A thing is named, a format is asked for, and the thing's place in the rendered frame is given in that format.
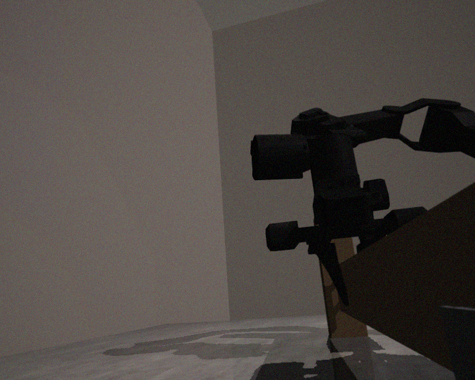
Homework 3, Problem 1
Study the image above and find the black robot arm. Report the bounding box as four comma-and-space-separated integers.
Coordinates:
250, 98, 475, 229

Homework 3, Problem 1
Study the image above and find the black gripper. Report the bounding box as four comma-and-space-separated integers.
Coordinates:
265, 168, 427, 306

